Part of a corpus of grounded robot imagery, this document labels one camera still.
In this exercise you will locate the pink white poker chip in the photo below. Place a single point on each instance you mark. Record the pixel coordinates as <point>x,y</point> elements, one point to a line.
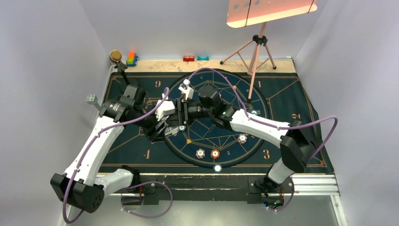
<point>242,138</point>

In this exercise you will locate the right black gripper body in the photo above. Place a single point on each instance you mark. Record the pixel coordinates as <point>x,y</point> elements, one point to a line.
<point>197,109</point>

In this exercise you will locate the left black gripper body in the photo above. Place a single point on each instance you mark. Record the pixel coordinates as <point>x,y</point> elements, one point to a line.
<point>149,126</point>

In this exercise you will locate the pink tripod stand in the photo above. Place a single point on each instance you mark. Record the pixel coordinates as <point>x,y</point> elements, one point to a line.
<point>260,41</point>

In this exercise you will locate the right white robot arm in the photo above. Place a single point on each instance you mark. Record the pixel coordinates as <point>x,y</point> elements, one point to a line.
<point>265,131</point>

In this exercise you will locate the pink light panel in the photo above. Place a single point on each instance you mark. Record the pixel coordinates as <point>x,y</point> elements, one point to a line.
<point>249,12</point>

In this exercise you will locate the blue playing card deck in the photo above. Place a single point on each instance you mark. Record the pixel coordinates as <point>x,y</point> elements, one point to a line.
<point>160,130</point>

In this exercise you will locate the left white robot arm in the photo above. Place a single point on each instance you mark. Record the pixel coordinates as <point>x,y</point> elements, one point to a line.
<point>79,185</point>

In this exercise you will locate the orange chip stack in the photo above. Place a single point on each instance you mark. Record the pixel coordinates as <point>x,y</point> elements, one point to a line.
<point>215,154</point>

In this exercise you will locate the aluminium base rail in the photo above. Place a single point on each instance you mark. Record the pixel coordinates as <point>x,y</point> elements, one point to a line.
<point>154,187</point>

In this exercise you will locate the grey lego brick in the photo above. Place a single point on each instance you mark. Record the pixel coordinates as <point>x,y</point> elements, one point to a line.
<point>93,100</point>

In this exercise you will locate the orange green blue block stack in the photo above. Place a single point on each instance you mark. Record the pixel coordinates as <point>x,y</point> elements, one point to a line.
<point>132,59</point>

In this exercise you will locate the teal chip stack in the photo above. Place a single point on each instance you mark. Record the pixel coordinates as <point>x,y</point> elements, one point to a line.
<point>217,168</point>

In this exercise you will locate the red toy block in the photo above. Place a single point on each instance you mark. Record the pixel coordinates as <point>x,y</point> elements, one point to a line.
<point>188,58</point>

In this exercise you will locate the teal toy block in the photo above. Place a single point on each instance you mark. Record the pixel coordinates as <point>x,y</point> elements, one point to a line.
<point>202,58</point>

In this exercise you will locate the pink white chip stack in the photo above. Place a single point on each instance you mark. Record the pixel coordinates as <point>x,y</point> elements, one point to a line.
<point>200,153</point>

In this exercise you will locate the dark green rectangular poker mat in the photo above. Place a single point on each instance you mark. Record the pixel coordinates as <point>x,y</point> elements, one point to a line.
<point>276,96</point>

